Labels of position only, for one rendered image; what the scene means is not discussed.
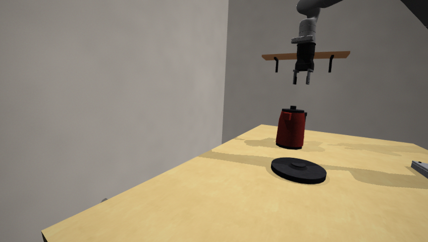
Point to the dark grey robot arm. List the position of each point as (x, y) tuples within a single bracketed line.
[(312, 8)]

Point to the black round disc with center stud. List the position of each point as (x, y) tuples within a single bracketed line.
[(298, 170)]

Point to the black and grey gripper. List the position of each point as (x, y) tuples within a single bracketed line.
[(305, 54)]

